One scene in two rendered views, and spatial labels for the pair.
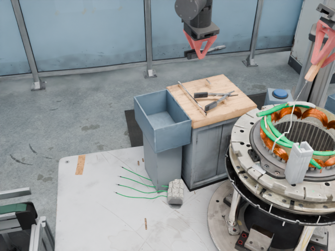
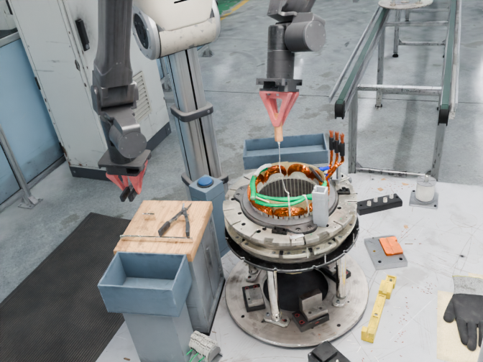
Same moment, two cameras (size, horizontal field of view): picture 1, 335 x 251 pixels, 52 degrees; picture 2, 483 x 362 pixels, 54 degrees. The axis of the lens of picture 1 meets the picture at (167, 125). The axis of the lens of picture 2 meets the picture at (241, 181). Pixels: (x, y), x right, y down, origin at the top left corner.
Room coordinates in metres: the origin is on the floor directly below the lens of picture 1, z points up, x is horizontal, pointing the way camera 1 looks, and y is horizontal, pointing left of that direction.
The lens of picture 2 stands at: (0.11, 0.48, 1.76)
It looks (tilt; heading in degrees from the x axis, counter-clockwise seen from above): 33 degrees down; 308
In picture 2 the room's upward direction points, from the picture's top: 8 degrees counter-clockwise
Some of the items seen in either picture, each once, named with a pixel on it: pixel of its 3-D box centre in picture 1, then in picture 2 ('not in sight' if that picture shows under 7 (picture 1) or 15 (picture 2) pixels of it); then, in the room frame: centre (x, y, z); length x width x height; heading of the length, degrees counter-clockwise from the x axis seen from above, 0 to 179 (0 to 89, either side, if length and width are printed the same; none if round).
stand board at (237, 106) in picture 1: (209, 98); (165, 228); (0.83, -0.12, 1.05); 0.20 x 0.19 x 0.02; 113
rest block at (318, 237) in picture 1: (318, 234); (330, 263); (0.53, -0.40, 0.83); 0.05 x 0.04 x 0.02; 158
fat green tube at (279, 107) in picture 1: (282, 108); (256, 181); (0.65, -0.27, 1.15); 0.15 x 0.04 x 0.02; 104
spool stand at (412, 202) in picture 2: not in sight; (425, 187); (0.40, -0.86, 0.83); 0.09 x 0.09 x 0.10; 12
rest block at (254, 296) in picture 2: (237, 196); (254, 295); (0.65, -0.21, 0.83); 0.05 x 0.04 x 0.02; 132
